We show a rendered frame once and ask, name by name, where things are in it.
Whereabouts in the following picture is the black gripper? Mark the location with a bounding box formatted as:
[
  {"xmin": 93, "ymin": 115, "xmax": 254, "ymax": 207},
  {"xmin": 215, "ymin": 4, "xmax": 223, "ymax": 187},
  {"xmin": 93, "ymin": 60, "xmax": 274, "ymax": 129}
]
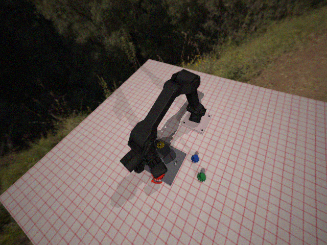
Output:
[{"xmin": 144, "ymin": 148, "xmax": 168, "ymax": 178}]

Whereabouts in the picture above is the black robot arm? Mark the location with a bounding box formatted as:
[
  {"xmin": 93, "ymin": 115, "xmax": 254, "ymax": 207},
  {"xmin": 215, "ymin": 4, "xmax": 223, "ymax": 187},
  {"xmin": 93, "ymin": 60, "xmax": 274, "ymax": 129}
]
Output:
[{"xmin": 120, "ymin": 69, "xmax": 206, "ymax": 173}]

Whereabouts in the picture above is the blue gear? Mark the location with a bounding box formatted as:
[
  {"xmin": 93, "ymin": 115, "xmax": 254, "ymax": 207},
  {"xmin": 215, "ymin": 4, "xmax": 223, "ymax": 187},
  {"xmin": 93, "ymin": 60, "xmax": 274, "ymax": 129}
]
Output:
[{"xmin": 191, "ymin": 154, "xmax": 199, "ymax": 162}]

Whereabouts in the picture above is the green gear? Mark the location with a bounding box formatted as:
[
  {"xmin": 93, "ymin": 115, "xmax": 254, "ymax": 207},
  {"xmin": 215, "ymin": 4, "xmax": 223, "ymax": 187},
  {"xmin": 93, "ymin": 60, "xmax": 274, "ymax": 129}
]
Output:
[{"xmin": 197, "ymin": 172, "xmax": 206, "ymax": 182}]

